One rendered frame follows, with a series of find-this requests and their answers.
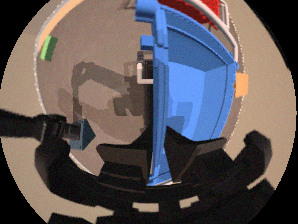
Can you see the light green block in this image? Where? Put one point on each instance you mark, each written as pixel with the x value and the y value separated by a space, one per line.
pixel 48 48

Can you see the orange block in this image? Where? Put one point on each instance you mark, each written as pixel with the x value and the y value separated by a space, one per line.
pixel 240 84

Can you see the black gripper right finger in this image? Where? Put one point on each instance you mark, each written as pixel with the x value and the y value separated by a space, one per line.
pixel 180 151

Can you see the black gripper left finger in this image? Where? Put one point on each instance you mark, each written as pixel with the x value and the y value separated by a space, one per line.
pixel 137 153

